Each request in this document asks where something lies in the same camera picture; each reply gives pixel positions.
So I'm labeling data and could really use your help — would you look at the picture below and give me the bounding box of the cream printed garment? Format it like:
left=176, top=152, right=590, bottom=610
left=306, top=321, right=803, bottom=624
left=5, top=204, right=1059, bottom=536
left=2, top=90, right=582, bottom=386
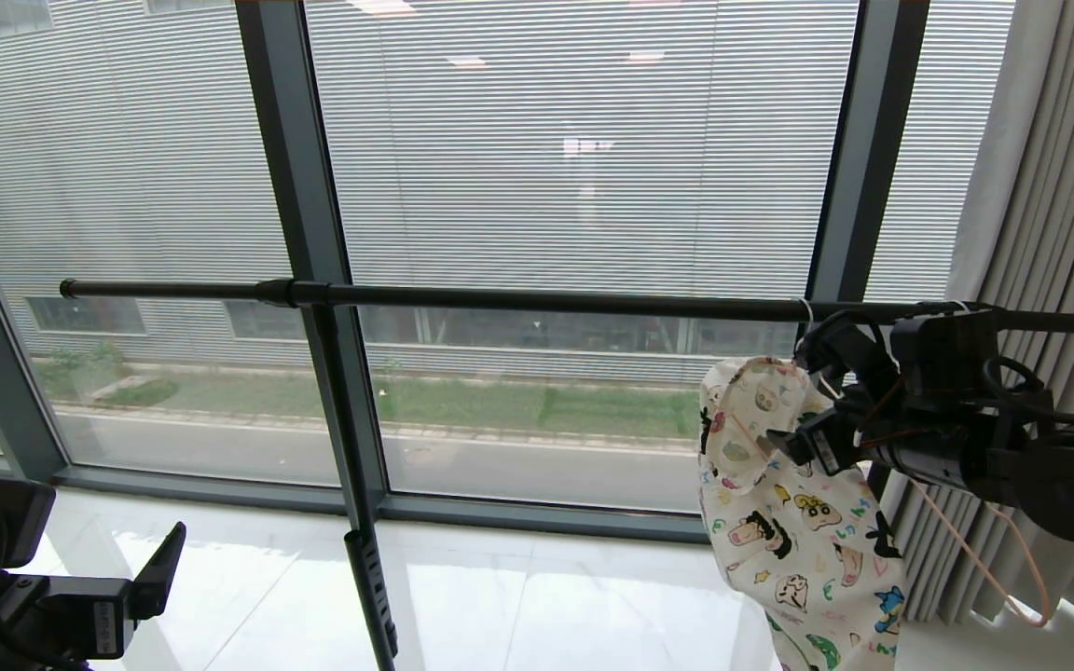
left=697, top=357, right=906, bottom=671

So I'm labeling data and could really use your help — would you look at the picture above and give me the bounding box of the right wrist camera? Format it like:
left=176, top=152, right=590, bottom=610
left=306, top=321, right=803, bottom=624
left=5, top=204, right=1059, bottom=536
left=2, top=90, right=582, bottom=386
left=796, top=310, right=1001, bottom=413

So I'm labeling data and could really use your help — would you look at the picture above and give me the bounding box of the black clothes rack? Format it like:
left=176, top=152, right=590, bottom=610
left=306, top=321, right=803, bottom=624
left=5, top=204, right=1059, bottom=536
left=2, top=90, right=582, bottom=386
left=60, top=278, right=1074, bottom=671

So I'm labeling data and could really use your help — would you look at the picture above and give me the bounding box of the beige curtain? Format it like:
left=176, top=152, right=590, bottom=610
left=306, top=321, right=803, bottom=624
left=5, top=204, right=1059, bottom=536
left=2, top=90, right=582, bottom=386
left=891, top=0, right=1074, bottom=644

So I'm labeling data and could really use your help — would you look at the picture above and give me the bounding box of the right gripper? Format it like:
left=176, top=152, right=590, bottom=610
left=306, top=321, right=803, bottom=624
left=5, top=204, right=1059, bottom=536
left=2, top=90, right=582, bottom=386
left=807, top=410, right=999, bottom=495

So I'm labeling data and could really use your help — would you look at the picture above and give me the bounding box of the window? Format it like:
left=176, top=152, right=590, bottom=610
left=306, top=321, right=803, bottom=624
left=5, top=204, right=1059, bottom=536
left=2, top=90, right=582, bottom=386
left=0, top=0, right=1018, bottom=546

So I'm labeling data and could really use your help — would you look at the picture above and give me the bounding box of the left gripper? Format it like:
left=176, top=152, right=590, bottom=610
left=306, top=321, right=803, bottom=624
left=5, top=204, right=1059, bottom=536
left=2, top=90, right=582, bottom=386
left=1, top=522, right=187, bottom=661

